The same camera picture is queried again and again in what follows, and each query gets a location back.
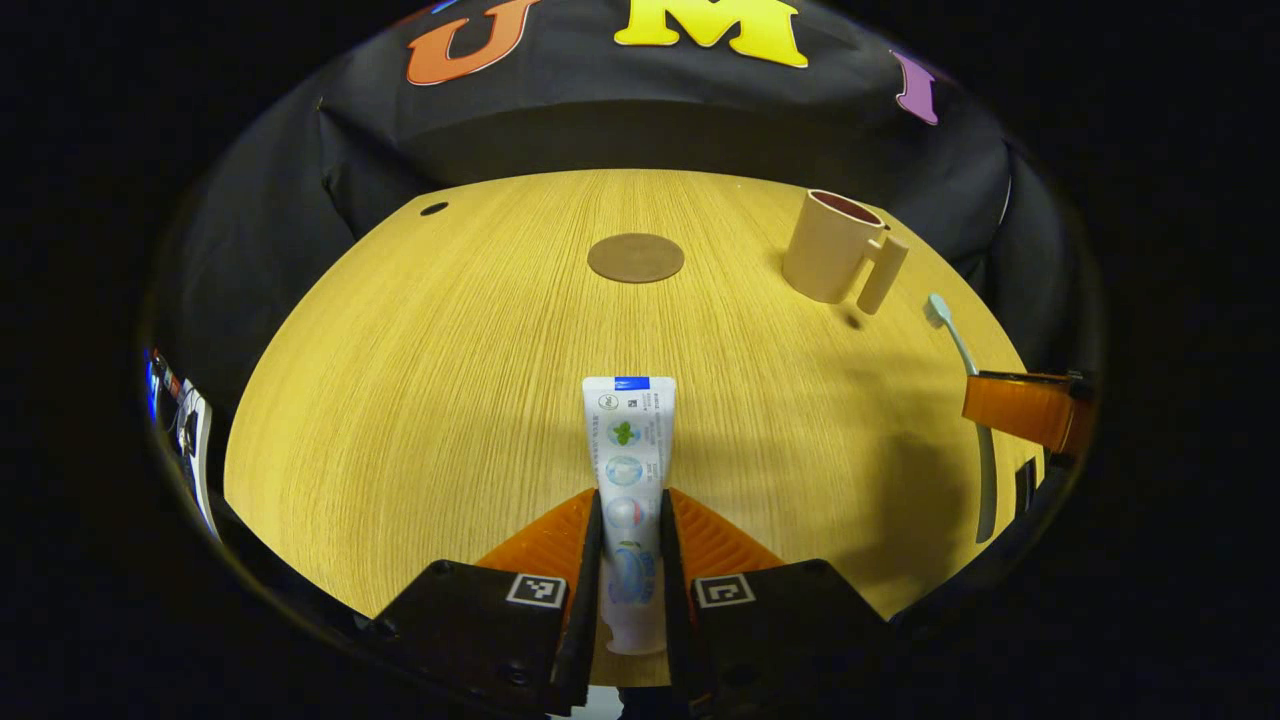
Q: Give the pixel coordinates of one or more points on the wooden desktop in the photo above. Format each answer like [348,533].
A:
[450,400]

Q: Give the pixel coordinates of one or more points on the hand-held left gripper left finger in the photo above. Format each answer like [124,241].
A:
[585,620]

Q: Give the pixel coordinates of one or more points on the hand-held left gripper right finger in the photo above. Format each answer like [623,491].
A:
[678,620]

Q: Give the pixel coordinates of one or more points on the pale green toothbrush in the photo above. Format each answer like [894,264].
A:
[987,490]

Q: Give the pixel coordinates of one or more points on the beige cup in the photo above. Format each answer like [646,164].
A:
[825,250]

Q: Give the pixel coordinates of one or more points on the white toothpaste tube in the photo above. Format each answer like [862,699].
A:
[630,450]

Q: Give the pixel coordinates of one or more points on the black backdrop cloth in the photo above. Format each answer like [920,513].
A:
[600,130]

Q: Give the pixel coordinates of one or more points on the blue and white object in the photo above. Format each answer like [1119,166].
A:
[190,430]

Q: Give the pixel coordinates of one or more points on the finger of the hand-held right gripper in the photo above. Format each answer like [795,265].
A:
[1027,490]
[1015,405]

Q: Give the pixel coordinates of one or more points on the round brown coaster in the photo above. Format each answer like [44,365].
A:
[636,258]

